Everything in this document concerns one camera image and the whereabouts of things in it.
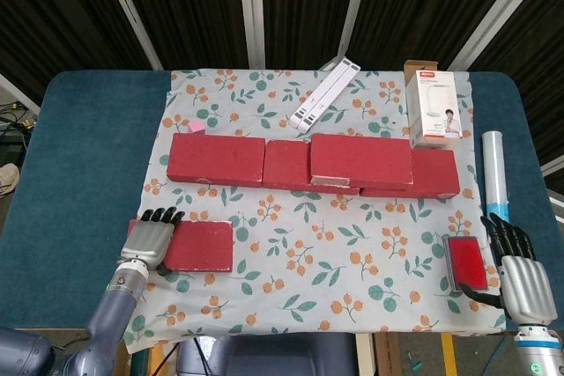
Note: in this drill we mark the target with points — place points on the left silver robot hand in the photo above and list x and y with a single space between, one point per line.
147 241

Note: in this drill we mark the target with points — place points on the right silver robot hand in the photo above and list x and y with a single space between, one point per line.
526 288

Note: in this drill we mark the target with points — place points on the red foam brick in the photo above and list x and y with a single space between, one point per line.
202 244
284 160
216 156
434 169

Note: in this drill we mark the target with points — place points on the red brick with worn end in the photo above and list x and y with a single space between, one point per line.
361 158

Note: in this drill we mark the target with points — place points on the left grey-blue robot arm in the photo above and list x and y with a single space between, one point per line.
110 319

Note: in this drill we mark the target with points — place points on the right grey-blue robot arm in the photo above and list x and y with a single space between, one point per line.
535 354

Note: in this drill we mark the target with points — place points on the small pink cube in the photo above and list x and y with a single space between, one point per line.
196 127

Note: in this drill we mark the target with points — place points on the red flat pad case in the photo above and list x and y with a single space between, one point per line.
467 261

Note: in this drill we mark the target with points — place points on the clear tube with blue band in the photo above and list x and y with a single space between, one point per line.
495 173

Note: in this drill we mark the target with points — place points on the blue felt table cover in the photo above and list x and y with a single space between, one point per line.
88 129

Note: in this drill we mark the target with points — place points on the floral print tablecloth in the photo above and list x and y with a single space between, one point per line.
282 261

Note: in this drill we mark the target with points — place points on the beige shoe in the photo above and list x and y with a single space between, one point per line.
8 178

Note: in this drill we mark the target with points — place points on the brown cardboard sheet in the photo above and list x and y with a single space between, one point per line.
388 356

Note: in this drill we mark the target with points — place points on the grey-blue robot torso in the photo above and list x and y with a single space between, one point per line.
273 358

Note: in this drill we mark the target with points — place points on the white table leg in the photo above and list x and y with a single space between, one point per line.
365 356

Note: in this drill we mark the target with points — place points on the white lamp box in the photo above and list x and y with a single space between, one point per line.
429 103

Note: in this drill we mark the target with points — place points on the white folding stand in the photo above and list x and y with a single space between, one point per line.
324 96

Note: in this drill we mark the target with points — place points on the white frame bar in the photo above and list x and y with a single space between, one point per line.
554 167
17 90

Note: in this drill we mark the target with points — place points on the white frame post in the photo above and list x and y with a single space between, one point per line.
131 10
354 6
502 10
252 10

